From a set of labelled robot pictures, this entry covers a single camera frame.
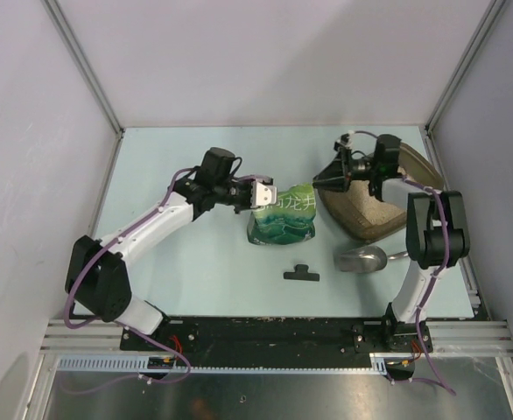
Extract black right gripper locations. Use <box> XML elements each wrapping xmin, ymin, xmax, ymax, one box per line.
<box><xmin>313</xmin><ymin>146</ymin><xmax>380</xmax><ymax>193</ymax></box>

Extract green litter bag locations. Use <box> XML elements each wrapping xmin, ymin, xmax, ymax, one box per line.
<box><xmin>247</xmin><ymin>184</ymin><xmax>317</xmax><ymax>246</ymax></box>

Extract metal scoop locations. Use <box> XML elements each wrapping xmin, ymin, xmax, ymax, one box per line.
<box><xmin>334</xmin><ymin>245</ymin><xmax>409</xmax><ymax>274</ymax></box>

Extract black bag clip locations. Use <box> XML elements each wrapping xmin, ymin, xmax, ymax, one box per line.
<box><xmin>283</xmin><ymin>264</ymin><xmax>320</xmax><ymax>282</ymax></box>

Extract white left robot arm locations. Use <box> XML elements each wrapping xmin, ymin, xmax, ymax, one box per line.
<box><xmin>64</xmin><ymin>147</ymin><xmax>276</xmax><ymax>350</ymax></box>

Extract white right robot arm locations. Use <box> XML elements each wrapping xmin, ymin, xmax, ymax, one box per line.
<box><xmin>313</xmin><ymin>132</ymin><xmax>470</xmax><ymax>352</ymax></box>

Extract brown plastic litter box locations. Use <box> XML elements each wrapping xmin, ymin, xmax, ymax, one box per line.
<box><xmin>318</xmin><ymin>143</ymin><xmax>444</xmax><ymax>243</ymax></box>

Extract beige cat litter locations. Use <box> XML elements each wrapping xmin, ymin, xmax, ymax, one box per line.
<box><xmin>348</xmin><ymin>181</ymin><xmax>405</xmax><ymax>225</ymax></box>

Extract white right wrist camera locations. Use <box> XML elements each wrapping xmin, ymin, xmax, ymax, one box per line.
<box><xmin>334</xmin><ymin>130</ymin><xmax>356</xmax><ymax>151</ymax></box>

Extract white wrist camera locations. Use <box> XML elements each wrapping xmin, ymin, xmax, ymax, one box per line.
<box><xmin>250</xmin><ymin>180</ymin><xmax>278</xmax><ymax>209</ymax></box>
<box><xmin>334</xmin><ymin>130</ymin><xmax>356</xmax><ymax>151</ymax></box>

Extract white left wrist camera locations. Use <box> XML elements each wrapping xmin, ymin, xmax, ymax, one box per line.
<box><xmin>250</xmin><ymin>180</ymin><xmax>278</xmax><ymax>209</ymax></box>

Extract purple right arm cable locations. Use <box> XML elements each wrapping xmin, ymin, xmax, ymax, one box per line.
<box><xmin>352</xmin><ymin>129</ymin><xmax>459</xmax><ymax>397</ymax></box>

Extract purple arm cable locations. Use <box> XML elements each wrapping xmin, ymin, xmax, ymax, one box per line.
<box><xmin>352</xmin><ymin>129</ymin><xmax>459</xmax><ymax>397</ymax></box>
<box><xmin>61</xmin><ymin>168</ymin><xmax>275</xmax><ymax>395</ymax></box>

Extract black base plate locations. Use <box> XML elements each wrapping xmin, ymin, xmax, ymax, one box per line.
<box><xmin>120</xmin><ymin>315</ymin><xmax>432</xmax><ymax>356</ymax></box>

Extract aluminium frame rail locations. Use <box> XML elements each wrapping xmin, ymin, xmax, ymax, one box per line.
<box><xmin>39</xmin><ymin>318</ymin><xmax>126</xmax><ymax>355</ymax></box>

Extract white slotted cable duct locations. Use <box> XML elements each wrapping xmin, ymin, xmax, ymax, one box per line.
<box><xmin>58</xmin><ymin>353</ymin><xmax>386</xmax><ymax>375</ymax></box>

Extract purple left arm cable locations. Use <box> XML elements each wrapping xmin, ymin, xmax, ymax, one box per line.
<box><xmin>61</xmin><ymin>168</ymin><xmax>275</xmax><ymax>395</ymax></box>

